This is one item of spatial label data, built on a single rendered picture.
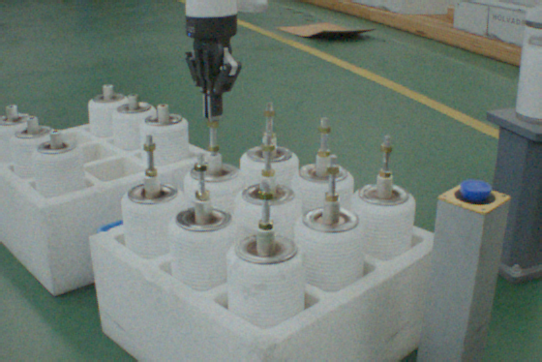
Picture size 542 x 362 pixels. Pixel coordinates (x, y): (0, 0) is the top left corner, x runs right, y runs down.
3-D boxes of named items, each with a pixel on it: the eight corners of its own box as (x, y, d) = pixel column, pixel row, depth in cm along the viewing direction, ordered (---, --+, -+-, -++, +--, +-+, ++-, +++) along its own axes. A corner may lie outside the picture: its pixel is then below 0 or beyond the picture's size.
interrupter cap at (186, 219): (237, 231, 87) (237, 226, 87) (178, 236, 85) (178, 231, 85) (226, 207, 94) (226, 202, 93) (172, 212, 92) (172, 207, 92)
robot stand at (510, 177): (520, 239, 138) (539, 105, 127) (567, 268, 125) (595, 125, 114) (467, 252, 133) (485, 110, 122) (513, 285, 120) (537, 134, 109)
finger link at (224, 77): (224, 61, 93) (209, 85, 98) (229, 72, 93) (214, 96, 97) (240, 59, 95) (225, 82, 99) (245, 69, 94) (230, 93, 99)
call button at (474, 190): (468, 191, 83) (470, 176, 82) (495, 199, 80) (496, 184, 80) (453, 199, 80) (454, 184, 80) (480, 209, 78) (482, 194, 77)
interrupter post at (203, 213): (214, 225, 89) (213, 201, 87) (195, 226, 88) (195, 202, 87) (211, 217, 91) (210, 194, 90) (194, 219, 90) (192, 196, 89)
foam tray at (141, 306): (269, 257, 132) (270, 171, 125) (435, 335, 106) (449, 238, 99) (102, 332, 107) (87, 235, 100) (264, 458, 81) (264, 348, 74)
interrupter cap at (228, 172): (221, 163, 110) (221, 159, 110) (248, 177, 104) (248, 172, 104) (181, 173, 106) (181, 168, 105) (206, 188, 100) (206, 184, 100)
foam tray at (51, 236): (128, 184, 167) (123, 114, 161) (221, 238, 140) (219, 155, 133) (-16, 226, 143) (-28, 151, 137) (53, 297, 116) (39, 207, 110)
